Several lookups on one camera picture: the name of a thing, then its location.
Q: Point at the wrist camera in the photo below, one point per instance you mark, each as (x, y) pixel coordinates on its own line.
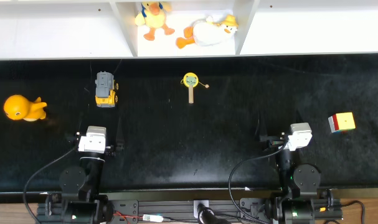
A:
(92, 140)
(298, 137)

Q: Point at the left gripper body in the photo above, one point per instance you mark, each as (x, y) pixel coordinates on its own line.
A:
(110, 150)

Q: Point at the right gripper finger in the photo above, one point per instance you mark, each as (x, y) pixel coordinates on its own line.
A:
(261, 129)
(298, 119)

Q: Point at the grey and yellow toy truck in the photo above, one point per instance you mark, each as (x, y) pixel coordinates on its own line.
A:
(105, 90)

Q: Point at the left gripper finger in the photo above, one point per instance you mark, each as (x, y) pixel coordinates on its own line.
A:
(80, 127)
(120, 140)

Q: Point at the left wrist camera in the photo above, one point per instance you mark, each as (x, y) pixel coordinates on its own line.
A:
(92, 140)

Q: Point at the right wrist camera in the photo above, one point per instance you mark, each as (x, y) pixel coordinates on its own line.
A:
(298, 137)

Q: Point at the mounting rail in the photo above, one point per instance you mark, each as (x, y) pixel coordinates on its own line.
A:
(182, 211)

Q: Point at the yellow plush duck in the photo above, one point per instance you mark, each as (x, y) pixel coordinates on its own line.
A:
(154, 18)

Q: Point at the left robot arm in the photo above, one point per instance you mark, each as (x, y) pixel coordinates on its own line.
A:
(83, 183)

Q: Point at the yellow rubber duck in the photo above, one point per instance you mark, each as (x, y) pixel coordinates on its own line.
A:
(20, 107)

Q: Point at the yellow rattle drum toy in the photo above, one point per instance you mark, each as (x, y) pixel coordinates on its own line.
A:
(190, 80)

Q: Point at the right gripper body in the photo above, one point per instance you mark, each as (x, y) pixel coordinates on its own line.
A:
(272, 141)

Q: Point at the white plush duck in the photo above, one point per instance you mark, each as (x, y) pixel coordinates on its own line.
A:
(210, 32)

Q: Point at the many-coloured puzzle cube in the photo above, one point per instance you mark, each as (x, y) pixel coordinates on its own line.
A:
(344, 122)

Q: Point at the white shelf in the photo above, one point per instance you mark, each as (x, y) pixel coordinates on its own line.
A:
(300, 31)

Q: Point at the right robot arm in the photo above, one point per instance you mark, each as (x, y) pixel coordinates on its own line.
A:
(305, 179)

